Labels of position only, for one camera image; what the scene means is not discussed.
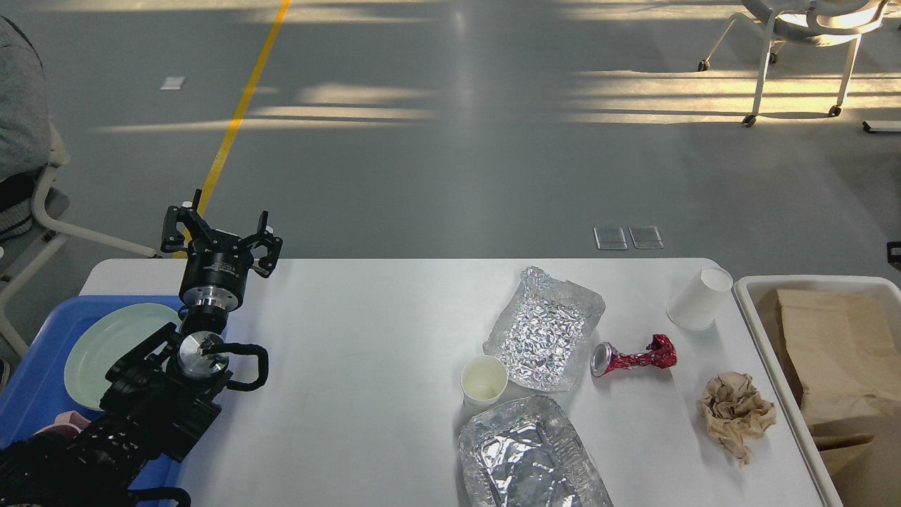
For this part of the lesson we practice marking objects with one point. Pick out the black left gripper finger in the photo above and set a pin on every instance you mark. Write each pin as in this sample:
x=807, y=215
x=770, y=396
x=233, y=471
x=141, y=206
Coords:
x=184, y=229
x=260, y=251

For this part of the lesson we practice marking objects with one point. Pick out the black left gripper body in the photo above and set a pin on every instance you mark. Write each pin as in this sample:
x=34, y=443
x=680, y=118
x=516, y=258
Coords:
x=216, y=272

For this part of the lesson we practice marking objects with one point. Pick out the light green plate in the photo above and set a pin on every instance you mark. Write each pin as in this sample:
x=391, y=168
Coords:
x=104, y=343

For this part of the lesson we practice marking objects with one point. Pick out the pink mug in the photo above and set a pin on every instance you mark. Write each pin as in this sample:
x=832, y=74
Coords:
x=67, y=425

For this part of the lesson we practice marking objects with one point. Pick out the crushed red soda can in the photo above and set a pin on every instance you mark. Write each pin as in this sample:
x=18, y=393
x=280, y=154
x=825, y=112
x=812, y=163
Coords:
x=660, y=353

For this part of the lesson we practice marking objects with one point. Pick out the translucent plastic cup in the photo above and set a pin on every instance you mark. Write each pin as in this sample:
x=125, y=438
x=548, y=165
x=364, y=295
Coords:
x=696, y=306

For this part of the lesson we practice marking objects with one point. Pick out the brown paper ball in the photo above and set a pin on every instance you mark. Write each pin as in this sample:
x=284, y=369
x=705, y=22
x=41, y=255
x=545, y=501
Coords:
x=734, y=411

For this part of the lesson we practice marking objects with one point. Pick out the brown paper bag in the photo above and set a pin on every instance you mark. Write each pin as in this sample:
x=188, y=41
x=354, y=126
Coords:
x=843, y=353

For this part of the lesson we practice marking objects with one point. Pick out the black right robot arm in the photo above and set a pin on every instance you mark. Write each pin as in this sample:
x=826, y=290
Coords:
x=894, y=254

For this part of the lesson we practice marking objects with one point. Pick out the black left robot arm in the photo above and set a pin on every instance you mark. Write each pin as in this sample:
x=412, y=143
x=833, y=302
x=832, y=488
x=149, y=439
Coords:
x=161, y=398

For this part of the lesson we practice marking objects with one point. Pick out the white floor marker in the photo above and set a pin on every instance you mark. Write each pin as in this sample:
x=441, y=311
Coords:
x=173, y=83

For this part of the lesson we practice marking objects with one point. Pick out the white chair left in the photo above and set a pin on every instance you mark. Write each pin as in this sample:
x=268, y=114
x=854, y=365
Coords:
x=23, y=256

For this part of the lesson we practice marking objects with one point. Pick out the person in grey sweater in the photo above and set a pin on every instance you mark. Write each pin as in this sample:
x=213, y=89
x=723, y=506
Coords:
x=25, y=132

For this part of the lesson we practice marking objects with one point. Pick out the blue plastic tray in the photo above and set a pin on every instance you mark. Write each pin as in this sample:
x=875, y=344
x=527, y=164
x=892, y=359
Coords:
x=37, y=391

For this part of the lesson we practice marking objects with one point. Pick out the white paper cup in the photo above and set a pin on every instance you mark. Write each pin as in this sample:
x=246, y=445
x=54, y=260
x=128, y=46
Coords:
x=483, y=381

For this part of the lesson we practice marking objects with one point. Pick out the crumpled foil upper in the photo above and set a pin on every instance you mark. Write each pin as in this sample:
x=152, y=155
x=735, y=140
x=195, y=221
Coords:
x=543, y=336

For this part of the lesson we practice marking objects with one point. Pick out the foil container lower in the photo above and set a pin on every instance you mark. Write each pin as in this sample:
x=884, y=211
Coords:
x=526, y=452

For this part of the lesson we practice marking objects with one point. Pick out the clear floor plate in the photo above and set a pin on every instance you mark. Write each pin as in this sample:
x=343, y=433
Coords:
x=646, y=237
x=610, y=239

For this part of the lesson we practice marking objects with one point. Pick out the white plastic bin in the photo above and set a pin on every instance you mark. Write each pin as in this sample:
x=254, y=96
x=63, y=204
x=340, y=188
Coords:
x=756, y=299

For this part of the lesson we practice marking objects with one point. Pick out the white office chair right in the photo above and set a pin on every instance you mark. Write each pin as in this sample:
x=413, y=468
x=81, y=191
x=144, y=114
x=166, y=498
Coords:
x=809, y=23

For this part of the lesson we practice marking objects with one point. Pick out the brown paper in bin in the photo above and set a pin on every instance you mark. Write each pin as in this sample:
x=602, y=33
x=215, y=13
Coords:
x=837, y=452

